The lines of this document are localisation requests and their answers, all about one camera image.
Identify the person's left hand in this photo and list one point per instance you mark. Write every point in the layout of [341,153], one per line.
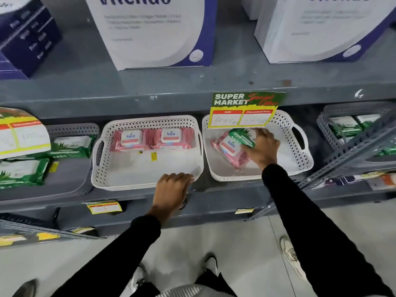
[168,194]

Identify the person's right hand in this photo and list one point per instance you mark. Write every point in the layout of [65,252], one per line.
[266,150]

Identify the person's left fingers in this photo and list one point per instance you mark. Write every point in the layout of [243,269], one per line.
[178,179]

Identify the person's right fingers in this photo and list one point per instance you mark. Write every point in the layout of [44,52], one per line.
[260,137]

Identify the green wet wipes packet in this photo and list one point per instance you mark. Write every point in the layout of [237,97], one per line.
[72,146]
[369,119]
[241,137]
[23,173]
[343,125]

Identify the white perforated plastic basket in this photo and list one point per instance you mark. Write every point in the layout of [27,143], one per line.
[284,157]
[145,170]

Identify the person's right forearm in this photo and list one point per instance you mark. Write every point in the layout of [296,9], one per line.
[303,231]

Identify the person's left forearm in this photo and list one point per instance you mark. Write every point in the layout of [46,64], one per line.
[114,259]

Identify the green yellow price sign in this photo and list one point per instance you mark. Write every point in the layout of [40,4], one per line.
[21,136]
[244,109]

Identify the small yellow sticker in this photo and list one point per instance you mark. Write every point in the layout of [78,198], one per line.
[153,156]

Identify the pink wet wipes packet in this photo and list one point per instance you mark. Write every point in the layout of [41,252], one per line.
[130,140]
[227,151]
[171,139]

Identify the grey perforated plastic basket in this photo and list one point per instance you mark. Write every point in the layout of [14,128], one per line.
[328,126]
[68,179]

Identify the yellow shelf price label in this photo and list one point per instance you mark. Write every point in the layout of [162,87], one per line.
[12,240]
[245,210]
[104,207]
[48,236]

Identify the perforated grey steel upright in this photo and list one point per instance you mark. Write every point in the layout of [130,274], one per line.
[346,154]

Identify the person's right shoe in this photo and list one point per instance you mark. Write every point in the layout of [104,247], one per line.
[211,264]

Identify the person's shoe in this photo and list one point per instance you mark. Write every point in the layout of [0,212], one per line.
[211,264]
[141,275]

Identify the person's left shoe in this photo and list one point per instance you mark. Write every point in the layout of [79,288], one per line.
[141,275]

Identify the white sneaker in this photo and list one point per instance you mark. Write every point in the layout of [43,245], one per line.
[292,256]

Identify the grey metal shelf rack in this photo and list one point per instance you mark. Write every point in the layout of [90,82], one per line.
[92,86]

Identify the white and blue carton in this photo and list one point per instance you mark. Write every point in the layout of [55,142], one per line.
[154,33]
[321,27]

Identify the orange and white packet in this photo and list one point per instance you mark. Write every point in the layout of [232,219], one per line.
[383,181]

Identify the black plastic basket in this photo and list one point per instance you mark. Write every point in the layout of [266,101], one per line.
[27,220]

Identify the grey shoe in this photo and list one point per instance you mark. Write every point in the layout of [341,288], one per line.
[26,289]

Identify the dark blue carton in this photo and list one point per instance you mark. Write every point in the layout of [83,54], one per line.
[27,40]

